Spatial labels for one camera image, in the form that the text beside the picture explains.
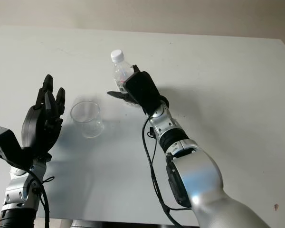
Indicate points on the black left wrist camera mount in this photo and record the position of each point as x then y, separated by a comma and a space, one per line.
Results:
4, 142

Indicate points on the clear glass cup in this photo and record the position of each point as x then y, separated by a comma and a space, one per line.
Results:
86, 118

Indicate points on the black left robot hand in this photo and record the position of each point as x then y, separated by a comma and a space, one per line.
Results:
34, 128

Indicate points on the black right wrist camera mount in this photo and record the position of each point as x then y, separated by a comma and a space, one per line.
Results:
142, 92

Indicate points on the small reddish brown scrap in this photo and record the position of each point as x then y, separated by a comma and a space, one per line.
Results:
276, 207

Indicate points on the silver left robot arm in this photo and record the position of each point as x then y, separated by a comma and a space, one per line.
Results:
16, 190

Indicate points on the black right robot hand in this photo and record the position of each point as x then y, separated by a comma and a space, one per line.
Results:
120, 95

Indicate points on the clear plastic water bottle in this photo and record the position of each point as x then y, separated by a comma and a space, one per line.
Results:
117, 55

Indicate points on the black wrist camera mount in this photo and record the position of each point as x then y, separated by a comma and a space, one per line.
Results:
4, 142
142, 92

